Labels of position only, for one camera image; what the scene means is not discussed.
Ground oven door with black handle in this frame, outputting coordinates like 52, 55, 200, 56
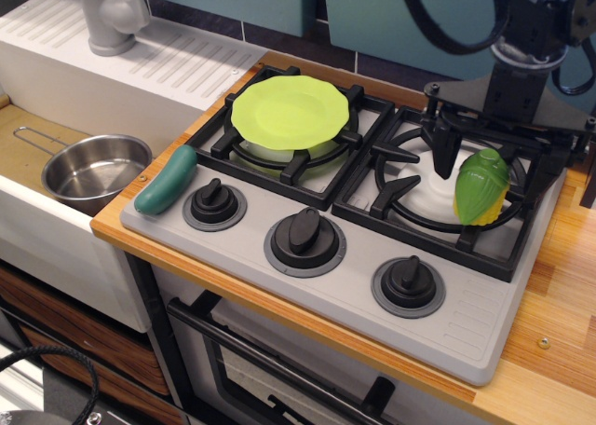
167, 292, 479, 424

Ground black stove knob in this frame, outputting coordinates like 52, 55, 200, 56
264, 207, 346, 279
183, 178, 248, 232
371, 255, 446, 320

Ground grey toy faucet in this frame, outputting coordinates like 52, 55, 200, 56
81, 0, 150, 57

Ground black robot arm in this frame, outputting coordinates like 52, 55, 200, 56
404, 0, 595, 203

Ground white toy sink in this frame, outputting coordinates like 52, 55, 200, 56
1, 0, 264, 333

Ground lime green plastic plate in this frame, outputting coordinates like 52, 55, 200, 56
231, 75, 350, 151

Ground green toy cucumber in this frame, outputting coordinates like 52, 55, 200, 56
133, 144, 197, 215

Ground black left stove knob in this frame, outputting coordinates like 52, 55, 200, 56
183, 178, 248, 232

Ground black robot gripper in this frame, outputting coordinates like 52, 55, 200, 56
424, 65, 595, 200

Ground black braided cable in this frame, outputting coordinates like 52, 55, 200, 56
0, 344, 102, 425

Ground wooden drawer fronts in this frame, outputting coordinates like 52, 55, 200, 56
1, 262, 186, 424

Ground black burner grate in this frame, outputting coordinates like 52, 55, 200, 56
186, 65, 395, 211
332, 107, 563, 281

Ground black right burner grate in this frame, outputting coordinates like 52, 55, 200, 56
332, 107, 563, 281

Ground green yellow toy corncob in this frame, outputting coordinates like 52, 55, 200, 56
453, 148, 510, 226

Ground black right stove knob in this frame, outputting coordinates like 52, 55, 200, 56
371, 255, 446, 320

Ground black left burner grate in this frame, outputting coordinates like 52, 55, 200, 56
186, 65, 395, 211

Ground grey toy stove top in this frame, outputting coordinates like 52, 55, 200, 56
119, 65, 568, 388

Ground black middle stove knob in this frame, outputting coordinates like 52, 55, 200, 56
264, 207, 346, 279

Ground stainless steel pot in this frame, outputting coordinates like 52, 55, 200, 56
13, 127, 153, 216

